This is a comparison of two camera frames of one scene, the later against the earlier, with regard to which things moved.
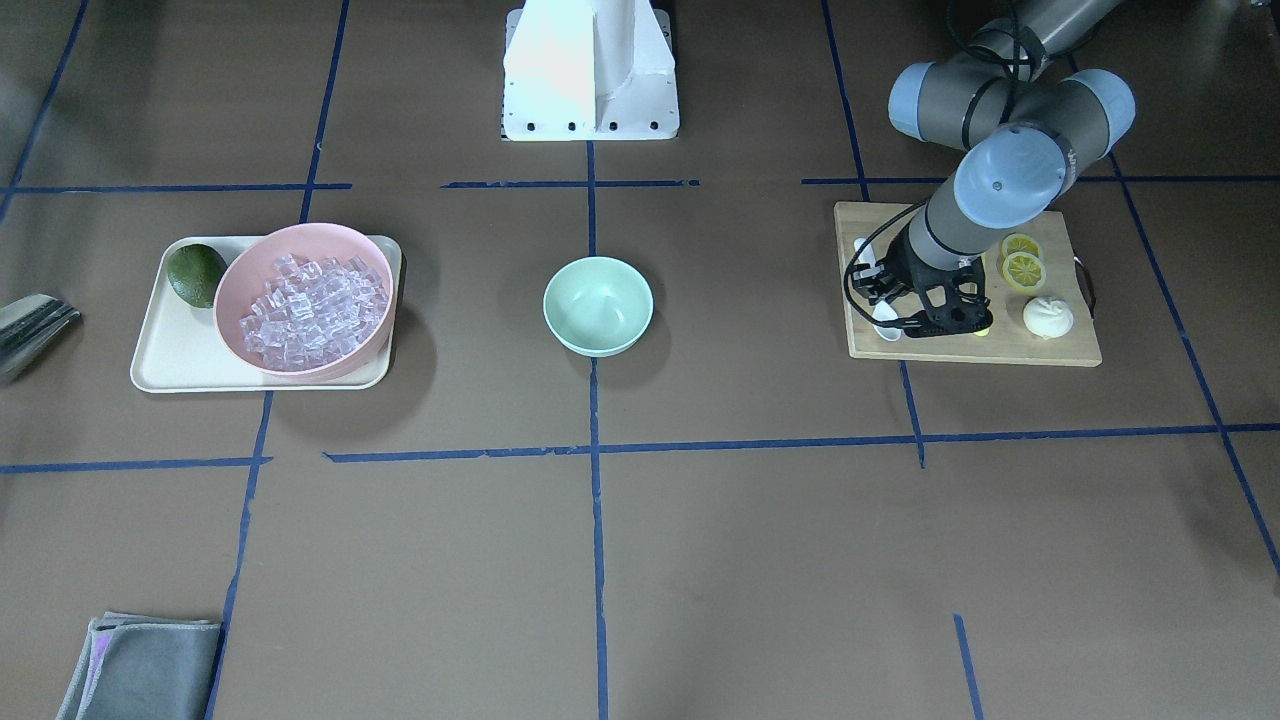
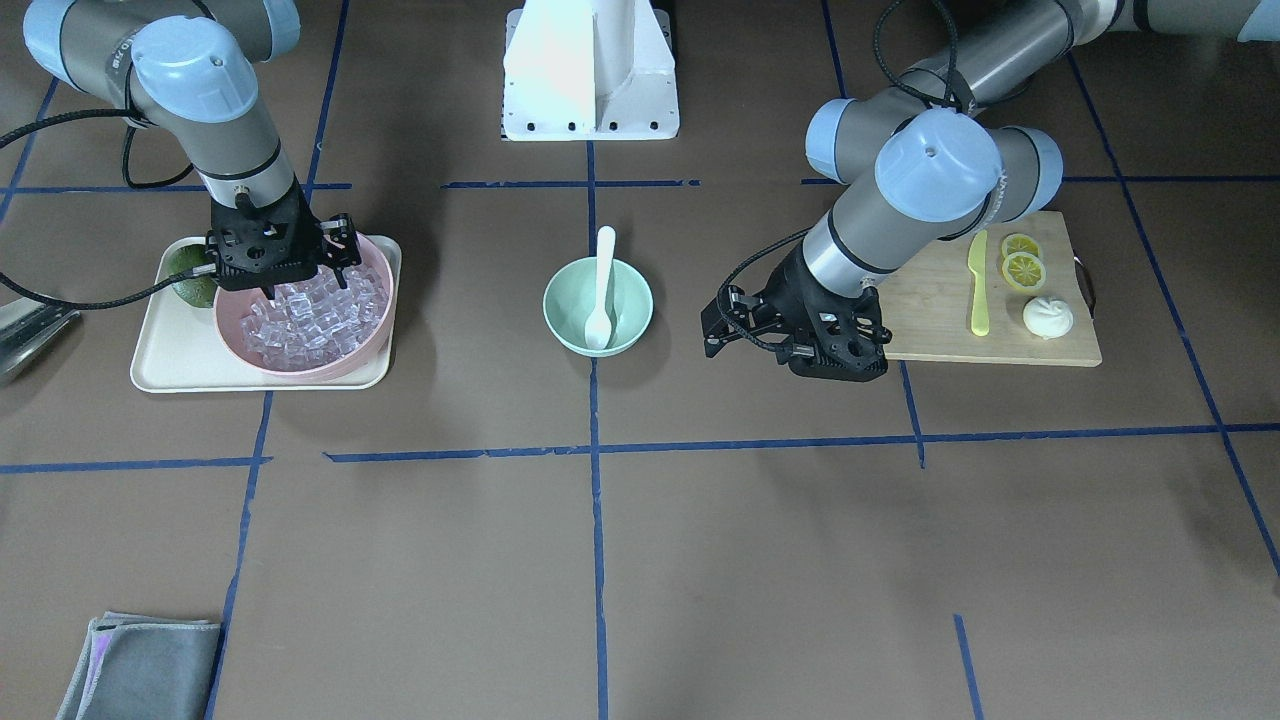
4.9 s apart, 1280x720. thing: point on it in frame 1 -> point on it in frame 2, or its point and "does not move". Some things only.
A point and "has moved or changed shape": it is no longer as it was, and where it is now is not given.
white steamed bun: (1047, 317) does not move
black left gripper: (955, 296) -> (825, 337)
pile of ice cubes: (311, 314) does not move
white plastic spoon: (867, 259) has moved or changed shape
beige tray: (179, 347) does not move
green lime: (194, 271) does not move
